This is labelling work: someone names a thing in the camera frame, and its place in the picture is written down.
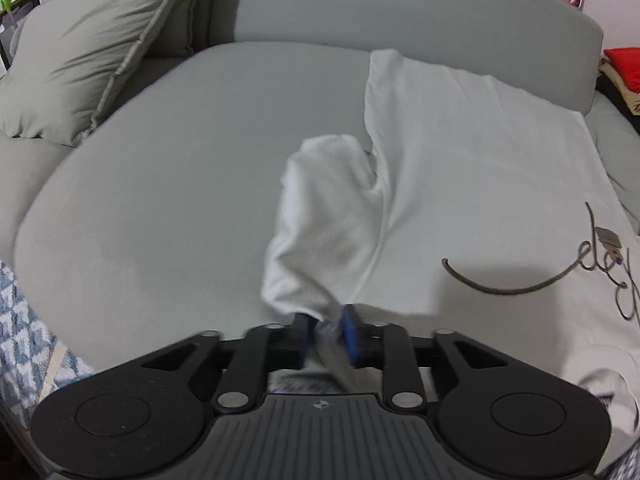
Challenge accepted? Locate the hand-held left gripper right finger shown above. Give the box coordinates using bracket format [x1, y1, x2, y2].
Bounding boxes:
[341, 304, 503, 414]

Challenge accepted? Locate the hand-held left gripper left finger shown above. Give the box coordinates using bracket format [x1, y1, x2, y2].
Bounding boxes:
[142, 312, 313, 414]

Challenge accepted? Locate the white t-shirt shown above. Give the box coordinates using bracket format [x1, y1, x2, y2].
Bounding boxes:
[260, 49, 640, 476]

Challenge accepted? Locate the grey sofa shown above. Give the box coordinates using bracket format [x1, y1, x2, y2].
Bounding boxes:
[0, 0, 640, 480]

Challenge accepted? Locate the blue white patterned blanket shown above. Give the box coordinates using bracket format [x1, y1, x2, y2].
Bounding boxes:
[0, 260, 96, 431]

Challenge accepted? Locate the dark grey cushion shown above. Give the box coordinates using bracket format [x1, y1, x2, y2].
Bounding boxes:
[145, 0, 222, 60]

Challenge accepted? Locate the black garment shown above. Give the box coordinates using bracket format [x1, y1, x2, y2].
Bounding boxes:
[595, 79, 640, 137]

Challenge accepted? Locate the grey pillow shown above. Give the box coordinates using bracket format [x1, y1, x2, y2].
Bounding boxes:
[0, 0, 201, 148]

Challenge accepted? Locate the tan garment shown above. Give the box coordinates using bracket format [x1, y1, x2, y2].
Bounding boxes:
[597, 57, 640, 116]

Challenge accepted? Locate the red garment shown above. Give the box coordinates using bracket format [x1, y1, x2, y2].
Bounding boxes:
[603, 47, 640, 93]

